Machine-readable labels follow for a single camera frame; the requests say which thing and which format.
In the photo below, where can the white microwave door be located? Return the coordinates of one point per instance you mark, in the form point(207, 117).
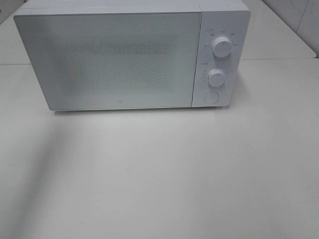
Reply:
point(113, 61)

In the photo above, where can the white lower microwave knob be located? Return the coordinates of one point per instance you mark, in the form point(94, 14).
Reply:
point(216, 77)

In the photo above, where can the white microwave knob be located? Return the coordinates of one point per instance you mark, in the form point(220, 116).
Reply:
point(216, 77)
point(221, 46)

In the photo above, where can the white upper microwave knob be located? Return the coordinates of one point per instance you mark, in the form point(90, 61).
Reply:
point(221, 46)

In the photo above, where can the white microwave oven body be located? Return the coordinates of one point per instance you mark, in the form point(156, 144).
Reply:
point(218, 17)

